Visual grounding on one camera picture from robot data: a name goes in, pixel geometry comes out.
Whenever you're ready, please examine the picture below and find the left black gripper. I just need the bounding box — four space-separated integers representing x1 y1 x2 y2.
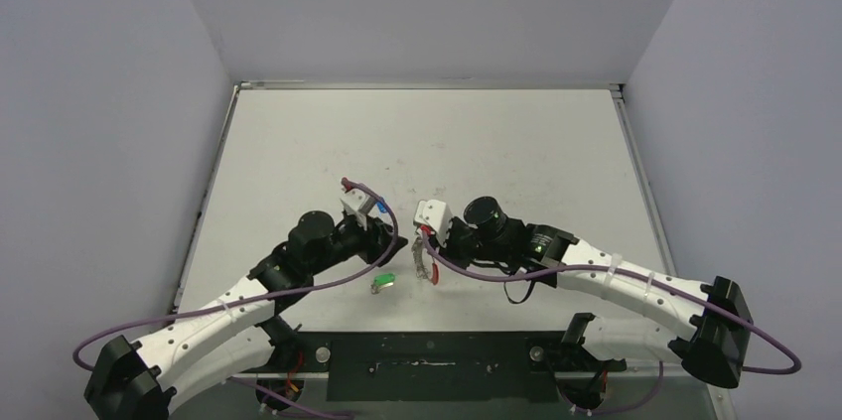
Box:
310 210 407 276

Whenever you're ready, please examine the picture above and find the green capped key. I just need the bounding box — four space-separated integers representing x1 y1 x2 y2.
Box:
370 273 396 295

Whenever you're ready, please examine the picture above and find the metal keyring with red handle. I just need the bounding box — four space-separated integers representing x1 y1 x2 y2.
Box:
410 226 440 286

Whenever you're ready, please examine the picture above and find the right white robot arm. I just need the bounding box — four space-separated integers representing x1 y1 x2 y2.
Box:
413 197 753 389

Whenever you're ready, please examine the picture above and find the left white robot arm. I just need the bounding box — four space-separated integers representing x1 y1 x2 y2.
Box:
83 211 408 419

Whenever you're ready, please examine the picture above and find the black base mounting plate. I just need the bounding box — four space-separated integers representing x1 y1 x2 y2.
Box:
253 331 627 403

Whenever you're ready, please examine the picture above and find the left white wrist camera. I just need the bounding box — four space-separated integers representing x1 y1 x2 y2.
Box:
340 188 378 231

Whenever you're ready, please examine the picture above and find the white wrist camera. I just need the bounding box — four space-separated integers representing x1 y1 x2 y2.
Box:
413 200 454 244
340 188 378 231

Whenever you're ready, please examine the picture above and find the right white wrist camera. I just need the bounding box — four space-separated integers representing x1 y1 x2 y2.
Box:
413 200 454 244

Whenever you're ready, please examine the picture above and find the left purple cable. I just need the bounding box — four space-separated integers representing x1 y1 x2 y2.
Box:
71 177 400 372

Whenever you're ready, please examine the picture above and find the aluminium table frame rail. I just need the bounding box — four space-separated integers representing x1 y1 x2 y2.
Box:
134 81 732 420

